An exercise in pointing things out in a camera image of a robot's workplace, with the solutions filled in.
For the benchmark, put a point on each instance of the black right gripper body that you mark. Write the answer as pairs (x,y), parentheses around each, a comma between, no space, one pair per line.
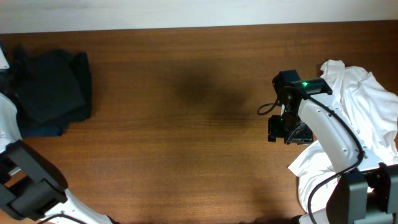
(290,127)

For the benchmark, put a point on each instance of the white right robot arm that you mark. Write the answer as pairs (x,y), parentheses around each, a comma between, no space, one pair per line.
(366,191)

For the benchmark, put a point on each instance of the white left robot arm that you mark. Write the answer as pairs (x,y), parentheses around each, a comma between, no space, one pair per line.
(39,96)

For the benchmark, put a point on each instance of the white t-shirt pile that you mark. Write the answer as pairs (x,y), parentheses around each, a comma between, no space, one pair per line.
(372,112)

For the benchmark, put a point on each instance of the folded dark navy garment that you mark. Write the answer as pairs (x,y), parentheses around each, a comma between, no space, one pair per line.
(74,93)

